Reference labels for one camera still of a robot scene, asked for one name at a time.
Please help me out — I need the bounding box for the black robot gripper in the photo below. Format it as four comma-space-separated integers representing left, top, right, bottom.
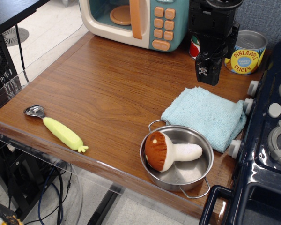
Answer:
188, 0, 240, 86

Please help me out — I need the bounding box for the plush brown mushroom toy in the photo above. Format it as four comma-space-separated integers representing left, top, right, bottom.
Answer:
145, 131, 203, 172

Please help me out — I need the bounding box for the red tomato can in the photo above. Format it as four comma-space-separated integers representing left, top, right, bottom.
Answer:
189, 36, 200, 60

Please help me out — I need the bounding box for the pineapple slices can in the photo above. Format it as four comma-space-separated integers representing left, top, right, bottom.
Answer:
224, 30, 268, 75

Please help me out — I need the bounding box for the light blue folded cloth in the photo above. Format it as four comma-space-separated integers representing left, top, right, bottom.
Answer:
161, 87, 247, 153

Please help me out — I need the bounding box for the toy microwave oven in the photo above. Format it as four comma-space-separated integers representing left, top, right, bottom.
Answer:
79, 0, 189, 52

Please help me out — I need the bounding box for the stainless steel pot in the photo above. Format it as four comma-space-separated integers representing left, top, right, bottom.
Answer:
140, 120, 214, 199

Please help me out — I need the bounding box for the dark blue toy stove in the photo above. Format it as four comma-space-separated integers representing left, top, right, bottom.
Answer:
200, 41, 281, 225

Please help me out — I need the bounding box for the yellow handled metal spoon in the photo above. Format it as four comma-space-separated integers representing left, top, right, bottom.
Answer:
23, 105, 89, 153

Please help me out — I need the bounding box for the black desk frame left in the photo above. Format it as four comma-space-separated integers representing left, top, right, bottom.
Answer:
0, 0, 51, 40

